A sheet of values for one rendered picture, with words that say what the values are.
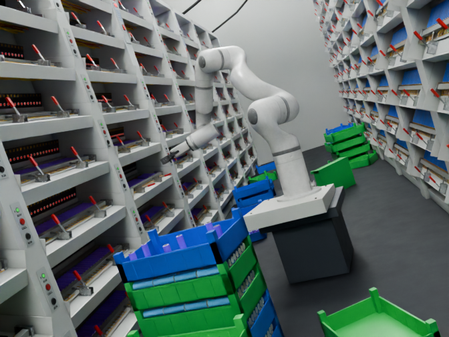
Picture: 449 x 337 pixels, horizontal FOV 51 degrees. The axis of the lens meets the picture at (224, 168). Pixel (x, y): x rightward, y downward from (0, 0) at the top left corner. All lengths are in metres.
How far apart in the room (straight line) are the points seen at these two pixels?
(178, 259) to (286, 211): 0.70
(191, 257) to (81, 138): 0.98
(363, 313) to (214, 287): 0.57
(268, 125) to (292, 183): 0.25
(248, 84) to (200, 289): 1.06
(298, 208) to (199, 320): 0.70
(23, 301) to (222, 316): 0.55
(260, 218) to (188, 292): 0.68
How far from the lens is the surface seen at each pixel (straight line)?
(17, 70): 1.66
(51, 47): 2.05
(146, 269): 1.23
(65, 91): 2.01
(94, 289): 1.66
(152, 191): 2.29
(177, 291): 1.22
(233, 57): 2.15
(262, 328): 1.28
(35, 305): 1.40
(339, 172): 3.29
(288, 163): 1.90
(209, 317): 1.21
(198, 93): 2.32
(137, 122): 2.64
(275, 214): 1.79
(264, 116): 1.85
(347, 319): 1.55
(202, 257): 1.14
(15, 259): 1.37
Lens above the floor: 0.72
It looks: 6 degrees down
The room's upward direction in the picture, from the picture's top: 19 degrees counter-clockwise
